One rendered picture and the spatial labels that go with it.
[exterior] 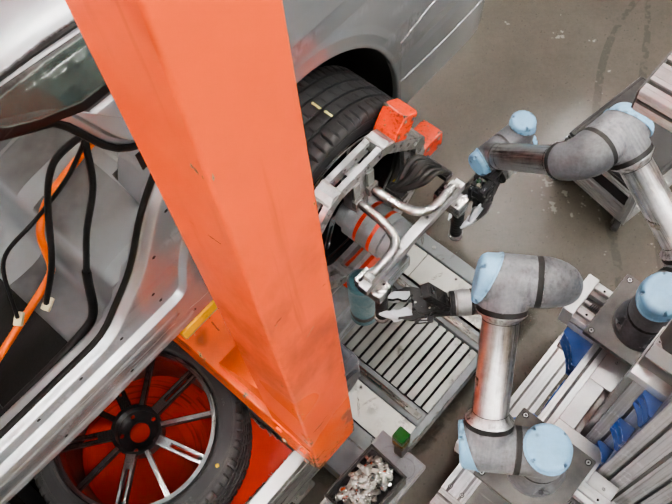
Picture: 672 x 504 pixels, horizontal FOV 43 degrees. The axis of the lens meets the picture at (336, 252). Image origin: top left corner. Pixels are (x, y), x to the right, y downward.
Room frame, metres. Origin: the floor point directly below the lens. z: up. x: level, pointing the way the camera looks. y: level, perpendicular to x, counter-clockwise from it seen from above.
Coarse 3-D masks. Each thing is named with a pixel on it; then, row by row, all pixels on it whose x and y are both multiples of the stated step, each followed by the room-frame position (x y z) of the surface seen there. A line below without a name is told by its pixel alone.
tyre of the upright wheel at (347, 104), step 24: (312, 72) 1.47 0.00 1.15; (336, 72) 1.49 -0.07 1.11; (312, 96) 1.37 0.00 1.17; (336, 96) 1.37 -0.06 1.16; (360, 96) 1.38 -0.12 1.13; (384, 96) 1.41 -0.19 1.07; (312, 120) 1.30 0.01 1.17; (336, 120) 1.28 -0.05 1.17; (360, 120) 1.29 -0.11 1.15; (312, 144) 1.22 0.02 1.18; (336, 144) 1.22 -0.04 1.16; (312, 168) 1.16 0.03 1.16
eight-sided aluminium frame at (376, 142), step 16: (368, 144) 1.24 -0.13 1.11; (384, 144) 1.22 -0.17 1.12; (400, 144) 1.26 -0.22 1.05; (416, 144) 1.30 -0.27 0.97; (352, 160) 1.19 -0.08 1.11; (368, 160) 1.18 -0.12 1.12; (400, 160) 1.35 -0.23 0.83; (336, 176) 1.15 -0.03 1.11; (352, 176) 1.14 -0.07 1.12; (320, 192) 1.11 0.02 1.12; (336, 192) 1.10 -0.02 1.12; (320, 224) 1.04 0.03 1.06; (352, 256) 1.17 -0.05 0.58; (368, 256) 1.16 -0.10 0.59; (336, 272) 1.10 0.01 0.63
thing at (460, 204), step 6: (444, 186) 1.17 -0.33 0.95; (438, 192) 1.15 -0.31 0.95; (456, 198) 1.13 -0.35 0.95; (462, 198) 1.12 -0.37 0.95; (468, 198) 1.12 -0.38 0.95; (450, 204) 1.11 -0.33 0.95; (456, 204) 1.11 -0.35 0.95; (462, 204) 1.10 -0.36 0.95; (468, 204) 1.12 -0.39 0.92; (450, 210) 1.11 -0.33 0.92; (456, 210) 1.09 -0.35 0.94; (462, 210) 1.10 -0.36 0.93; (456, 216) 1.09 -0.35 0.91
